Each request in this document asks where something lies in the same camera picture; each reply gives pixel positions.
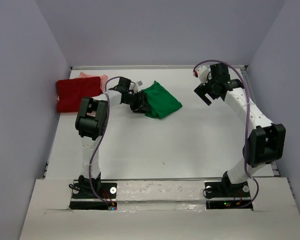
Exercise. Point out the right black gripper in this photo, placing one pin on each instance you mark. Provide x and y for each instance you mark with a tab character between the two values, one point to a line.
201	90

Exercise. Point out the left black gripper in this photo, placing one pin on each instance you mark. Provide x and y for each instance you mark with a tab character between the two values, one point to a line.
144	105

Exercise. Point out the green t shirt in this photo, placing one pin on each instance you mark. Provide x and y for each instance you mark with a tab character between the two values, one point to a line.
162	103

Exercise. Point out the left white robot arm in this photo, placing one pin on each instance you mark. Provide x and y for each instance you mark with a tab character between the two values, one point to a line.
92	122

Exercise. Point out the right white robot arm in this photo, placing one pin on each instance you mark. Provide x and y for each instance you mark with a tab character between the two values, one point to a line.
263	139

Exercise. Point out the pink folded t shirt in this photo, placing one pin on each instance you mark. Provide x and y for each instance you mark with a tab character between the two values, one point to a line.
103	79

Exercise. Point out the red folded t shirt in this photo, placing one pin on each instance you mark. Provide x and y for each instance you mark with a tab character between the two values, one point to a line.
71	92

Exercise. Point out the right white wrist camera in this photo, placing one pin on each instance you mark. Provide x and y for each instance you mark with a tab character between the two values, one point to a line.
202	73

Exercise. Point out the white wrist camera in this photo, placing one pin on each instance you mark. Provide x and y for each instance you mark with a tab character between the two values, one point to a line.
138	86
202	73

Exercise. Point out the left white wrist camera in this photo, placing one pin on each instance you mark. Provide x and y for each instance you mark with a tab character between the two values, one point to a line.
138	86

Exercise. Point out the aluminium table rail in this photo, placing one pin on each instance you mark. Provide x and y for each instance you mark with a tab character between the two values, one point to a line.
130	67

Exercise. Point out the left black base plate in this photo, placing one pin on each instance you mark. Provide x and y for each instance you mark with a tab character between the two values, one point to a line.
85	199

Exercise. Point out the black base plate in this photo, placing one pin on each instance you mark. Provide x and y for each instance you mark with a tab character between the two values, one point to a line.
219	198
85	199

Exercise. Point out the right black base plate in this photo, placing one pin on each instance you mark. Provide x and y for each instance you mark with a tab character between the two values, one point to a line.
219	198

